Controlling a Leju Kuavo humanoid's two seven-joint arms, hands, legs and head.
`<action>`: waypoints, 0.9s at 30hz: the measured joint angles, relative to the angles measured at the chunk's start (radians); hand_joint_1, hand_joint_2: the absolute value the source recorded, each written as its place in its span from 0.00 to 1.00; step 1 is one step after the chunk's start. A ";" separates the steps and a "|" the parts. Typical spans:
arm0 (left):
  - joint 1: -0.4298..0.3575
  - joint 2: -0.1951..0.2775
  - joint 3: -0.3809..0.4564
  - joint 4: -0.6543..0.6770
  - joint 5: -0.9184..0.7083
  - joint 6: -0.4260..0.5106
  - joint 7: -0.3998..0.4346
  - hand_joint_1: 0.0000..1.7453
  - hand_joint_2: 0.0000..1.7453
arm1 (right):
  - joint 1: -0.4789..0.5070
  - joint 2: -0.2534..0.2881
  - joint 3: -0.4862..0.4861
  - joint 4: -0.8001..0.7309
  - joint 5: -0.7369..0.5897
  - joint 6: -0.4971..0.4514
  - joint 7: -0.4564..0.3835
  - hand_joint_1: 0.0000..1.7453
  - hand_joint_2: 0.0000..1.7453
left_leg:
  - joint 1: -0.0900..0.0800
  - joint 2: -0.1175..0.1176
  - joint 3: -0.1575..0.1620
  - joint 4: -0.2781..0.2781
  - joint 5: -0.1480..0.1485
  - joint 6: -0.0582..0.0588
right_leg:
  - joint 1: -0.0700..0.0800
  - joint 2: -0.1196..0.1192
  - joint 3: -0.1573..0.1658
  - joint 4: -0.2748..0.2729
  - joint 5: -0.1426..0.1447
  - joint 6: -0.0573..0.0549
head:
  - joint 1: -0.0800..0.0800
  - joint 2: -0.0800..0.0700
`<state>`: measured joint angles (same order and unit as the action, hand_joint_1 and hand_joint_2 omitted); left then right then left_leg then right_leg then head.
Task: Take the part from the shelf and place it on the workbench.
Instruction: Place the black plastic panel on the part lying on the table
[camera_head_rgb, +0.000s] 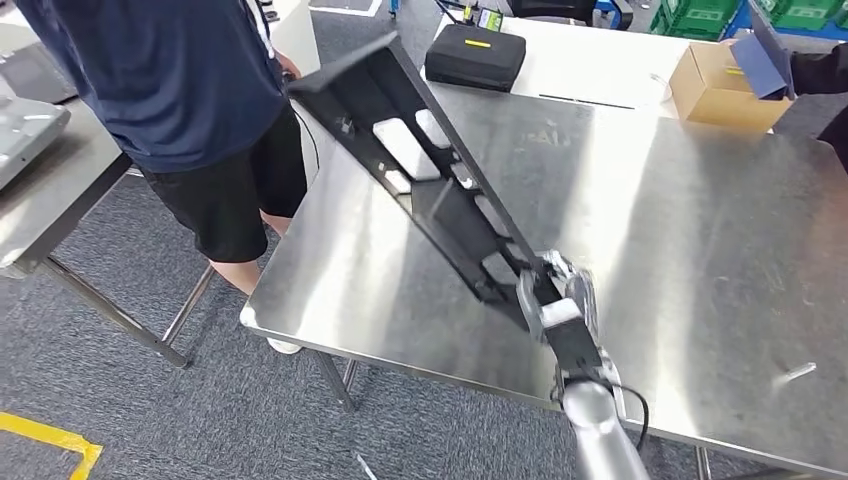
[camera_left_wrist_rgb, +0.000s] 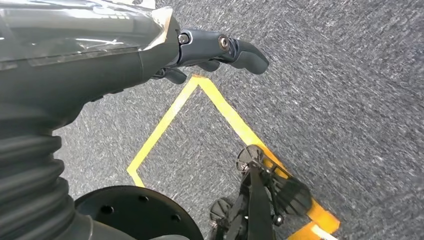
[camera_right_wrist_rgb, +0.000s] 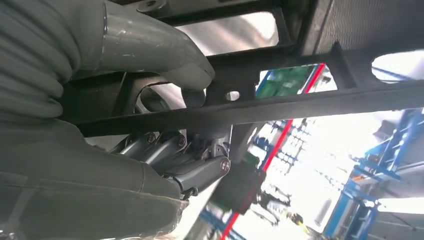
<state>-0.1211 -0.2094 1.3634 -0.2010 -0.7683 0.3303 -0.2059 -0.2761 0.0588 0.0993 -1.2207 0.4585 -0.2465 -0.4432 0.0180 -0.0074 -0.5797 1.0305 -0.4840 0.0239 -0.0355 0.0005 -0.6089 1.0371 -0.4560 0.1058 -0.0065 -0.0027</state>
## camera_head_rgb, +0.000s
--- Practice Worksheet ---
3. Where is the long black plastic panel part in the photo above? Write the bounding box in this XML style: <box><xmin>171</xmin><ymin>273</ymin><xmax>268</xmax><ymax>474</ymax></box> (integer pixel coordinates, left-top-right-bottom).
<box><xmin>286</xmin><ymin>29</ymin><xmax>566</xmax><ymax>334</ymax></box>

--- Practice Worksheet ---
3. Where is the white table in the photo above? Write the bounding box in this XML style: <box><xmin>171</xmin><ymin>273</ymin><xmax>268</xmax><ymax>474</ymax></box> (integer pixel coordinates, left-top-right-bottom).
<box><xmin>421</xmin><ymin>11</ymin><xmax>705</xmax><ymax>121</ymax></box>

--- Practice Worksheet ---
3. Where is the small green-screen device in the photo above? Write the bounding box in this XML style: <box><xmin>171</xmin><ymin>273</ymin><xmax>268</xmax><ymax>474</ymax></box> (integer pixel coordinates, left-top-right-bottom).
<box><xmin>474</xmin><ymin>5</ymin><xmax>506</xmax><ymax>34</ymax></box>

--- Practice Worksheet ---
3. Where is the green plastic crate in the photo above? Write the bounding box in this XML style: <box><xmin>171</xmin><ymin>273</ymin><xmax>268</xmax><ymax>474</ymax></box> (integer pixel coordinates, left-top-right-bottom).
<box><xmin>647</xmin><ymin>0</ymin><xmax>745</xmax><ymax>43</ymax></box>
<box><xmin>755</xmin><ymin>0</ymin><xmax>848</xmax><ymax>32</ymax></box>

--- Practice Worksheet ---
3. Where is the cardboard box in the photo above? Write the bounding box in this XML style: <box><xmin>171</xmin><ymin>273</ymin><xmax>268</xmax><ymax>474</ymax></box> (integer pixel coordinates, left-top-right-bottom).
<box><xmin>667</xmin><ymin>40</ymin><xmax>794</xmax><ymax>134</ymax></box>

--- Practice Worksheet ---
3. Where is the black case with yellow label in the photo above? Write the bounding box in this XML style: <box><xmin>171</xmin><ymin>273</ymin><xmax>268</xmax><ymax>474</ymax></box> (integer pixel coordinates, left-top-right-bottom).
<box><xmin>423</xmin><ymin>23</ymin><xmax>529</xmax><ymax>94</ymax></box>

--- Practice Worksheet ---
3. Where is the grey flat panel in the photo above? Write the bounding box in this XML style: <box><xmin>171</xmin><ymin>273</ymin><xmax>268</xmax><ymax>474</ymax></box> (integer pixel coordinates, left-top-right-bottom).
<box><xmin>0</xmin><ymin>39</ymin><xmax>81</xmax><ymax>105</ymax></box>

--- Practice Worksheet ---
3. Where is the thin black cable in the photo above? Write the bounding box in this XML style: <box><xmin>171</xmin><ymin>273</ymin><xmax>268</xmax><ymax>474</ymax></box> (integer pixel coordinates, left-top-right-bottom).
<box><xmin>284</xmin><ymin>69</ymin><xmax>323</xmax><ymax>172</ymax></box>

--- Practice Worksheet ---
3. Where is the steel table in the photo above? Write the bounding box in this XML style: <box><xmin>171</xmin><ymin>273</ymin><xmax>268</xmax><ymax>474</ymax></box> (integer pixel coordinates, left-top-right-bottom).
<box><xmin>0</xmin><ymin>99</ymin><xmax>218</xmax><ymax>371</ymax></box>

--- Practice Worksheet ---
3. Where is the person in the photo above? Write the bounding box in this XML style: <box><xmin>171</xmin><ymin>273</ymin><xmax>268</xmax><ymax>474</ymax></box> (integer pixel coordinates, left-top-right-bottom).
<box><xmin>718</xmin><ymin>36</ymin><xmax>848</xmax><ymax>175</ymax></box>
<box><xmin>13</xmin><ymin>0</ymin><xmax>324</xmax><ymax>357</ymax></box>

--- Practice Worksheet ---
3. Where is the steel workbench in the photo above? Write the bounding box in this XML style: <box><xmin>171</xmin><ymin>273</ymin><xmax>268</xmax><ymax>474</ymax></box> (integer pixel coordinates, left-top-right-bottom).
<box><xmin>238</xmin><ymin>82</ymin><xmax>848</xmax><ymax>480</ymax></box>

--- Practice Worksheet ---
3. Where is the grey metal part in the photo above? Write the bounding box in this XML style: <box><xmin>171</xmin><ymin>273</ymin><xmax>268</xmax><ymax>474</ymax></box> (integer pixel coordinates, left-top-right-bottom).
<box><xmin>0</xmin><ymin>94</ymin><xmax>73</xmax><ymax>191</ymax></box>

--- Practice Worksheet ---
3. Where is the small silver metal piece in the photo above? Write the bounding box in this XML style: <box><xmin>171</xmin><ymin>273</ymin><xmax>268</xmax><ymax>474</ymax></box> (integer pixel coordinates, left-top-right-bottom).
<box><xmin>770</xmin><ymin>360</ymin><xmax>819</xmax><ymax>390</ymax></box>

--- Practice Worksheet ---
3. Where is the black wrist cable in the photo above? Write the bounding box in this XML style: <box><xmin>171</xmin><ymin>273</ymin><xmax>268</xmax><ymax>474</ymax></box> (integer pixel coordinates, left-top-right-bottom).
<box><xmin>609</xmin><ymin>382</ymin><xmax>652</xmax><ymax>458</ymax></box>

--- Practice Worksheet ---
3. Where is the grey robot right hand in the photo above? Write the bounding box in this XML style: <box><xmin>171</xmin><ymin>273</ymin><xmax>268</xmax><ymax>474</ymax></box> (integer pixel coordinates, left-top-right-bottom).
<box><xmin>515</xmin><ymin>250</ymin><xmax>602</xmax><ymax>346</ymax></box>

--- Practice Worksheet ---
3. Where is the blue folder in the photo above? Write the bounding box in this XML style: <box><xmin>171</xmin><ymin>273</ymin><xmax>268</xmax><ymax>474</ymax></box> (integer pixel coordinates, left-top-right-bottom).
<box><xmin>728</xmin><ymin>0</ymin><xmax>798</xmax><ymax>103</ymax></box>

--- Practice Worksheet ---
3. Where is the yellow floor tape, loose end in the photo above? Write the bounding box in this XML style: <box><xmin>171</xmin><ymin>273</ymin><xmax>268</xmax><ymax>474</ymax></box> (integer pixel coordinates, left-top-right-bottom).
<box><xmin>0</xmin><ymin>410</ymin><xmax>105</xmax><ymax>480</ymax></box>

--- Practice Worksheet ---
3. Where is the black chair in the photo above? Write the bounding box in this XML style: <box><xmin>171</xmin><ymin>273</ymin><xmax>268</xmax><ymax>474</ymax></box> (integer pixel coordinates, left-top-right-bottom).
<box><xmin>506</xmin><ymin>0</ymin><xmax>601</xmax><ymax>28</ymax></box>

